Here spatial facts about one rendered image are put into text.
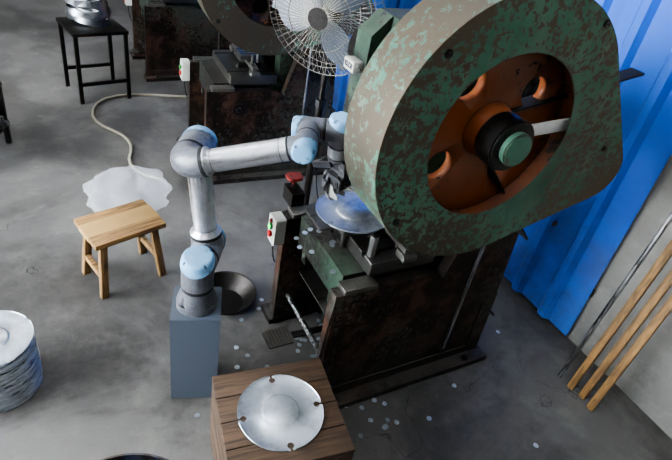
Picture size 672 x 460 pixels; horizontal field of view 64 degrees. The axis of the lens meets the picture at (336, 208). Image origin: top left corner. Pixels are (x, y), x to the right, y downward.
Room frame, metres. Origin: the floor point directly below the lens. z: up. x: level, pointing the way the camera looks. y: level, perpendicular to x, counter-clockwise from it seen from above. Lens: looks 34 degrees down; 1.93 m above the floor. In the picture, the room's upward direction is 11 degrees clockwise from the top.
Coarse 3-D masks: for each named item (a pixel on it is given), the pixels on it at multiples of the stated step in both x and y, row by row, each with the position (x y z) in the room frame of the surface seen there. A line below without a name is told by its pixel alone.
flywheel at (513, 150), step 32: (512, 64) 1.46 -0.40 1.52; (544, 64) 1.53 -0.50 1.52; (480, 96) 1.42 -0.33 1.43; (512, 96) 1.49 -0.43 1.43; (544, 96) 1.56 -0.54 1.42; (448, 128) 1.38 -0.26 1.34; (480, 128) 1.38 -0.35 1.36; (512, 128) 1.35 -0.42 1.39; (544, 128) 1.51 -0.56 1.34; (448, 160) 1.42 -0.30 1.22; (480, 160) 1.47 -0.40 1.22; (512, 160) 1.34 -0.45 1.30; (544, 160) 1.58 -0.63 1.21; (448, 192) 1.42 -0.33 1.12; (480, 192) 1.49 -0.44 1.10; (512, 192) 1.53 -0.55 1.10
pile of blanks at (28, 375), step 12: (36, 348) 1.30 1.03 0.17; (24, 360) 1.22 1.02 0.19; (36, 360) 1.27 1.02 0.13; (0, 372) 1.14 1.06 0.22; (12, 372) 1.17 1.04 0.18; (24, 372) 1.21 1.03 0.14; (36, 372) 1.26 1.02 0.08; (0, 384) 1.13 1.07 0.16; (12, 384) 1.16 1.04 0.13; (24, 384) 1.19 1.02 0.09; (36, 384) 1.25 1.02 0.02; (0, 396) 1.12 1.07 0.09; (12, 396) 1.15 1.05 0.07; (24, 396) 1.18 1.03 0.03; (0, 408) 1.12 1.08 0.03; (12, 408) 1.14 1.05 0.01
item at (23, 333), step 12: (0, 312) 1.37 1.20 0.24; (12, 312) 1.38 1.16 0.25; (0, 324) 1.32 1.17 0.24; (12, 324) 1.33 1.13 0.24; (24, 324) 1.34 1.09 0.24; (0, 336) 1.26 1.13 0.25; (12, 336) 1.27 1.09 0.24; (24, 336) 1.28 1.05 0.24; (0, 348) 1.21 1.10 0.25; (12, 348) 1.22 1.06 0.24; (24, 348) 1.23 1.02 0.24; (0, 360) 1.16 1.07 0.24; (12, 360) 1.17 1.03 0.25
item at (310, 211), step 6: (306, 210) 1.68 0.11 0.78; (312, 210) 1.68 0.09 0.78; (312, 216) 1.64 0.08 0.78; (318, 216) 1.65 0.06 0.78; (318, 222) 1.61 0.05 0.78; (324, 222) 1.62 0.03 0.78; (318, 228) 1.58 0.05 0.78; (324, 228) 1.58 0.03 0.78; (330, 228) 1.60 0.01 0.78; (336, 234) 1.69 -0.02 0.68; (342, 234) 1.66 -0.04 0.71; (348, 234) 1.67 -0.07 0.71; (354, 234) 1.68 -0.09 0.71; (336, 240) 1.69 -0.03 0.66; (342, 240) 1.66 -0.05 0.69; (342, 246) 1.66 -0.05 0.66
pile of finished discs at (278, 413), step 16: (256, 384) 1.19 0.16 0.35; (272, 384) 1.20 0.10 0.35; (288, 384) 1.21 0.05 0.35; (304, 384) 1.23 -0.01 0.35; (240, 400) 1.11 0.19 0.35; (256, 400) 1.13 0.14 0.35; (272, 400) 1.13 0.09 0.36; (288, 400) 1.14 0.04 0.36; (304, 400) 1.16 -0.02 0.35; (320, 400) 1.17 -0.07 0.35; (240, 416) 1.05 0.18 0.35; (256, 416) 1.07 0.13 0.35; (272, 416) 1.07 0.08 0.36; (288, 416) 1.08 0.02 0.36; (304, 416) 1.10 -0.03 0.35; (320, 416) 1.11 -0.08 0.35; (256, 432) 1.01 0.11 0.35; (272, 432) 1.02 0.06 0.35; (288, 432) 1.03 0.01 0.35; (304, 432) 1.04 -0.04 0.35; (272, 448) 0.97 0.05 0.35; (288, 448) 0.98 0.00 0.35
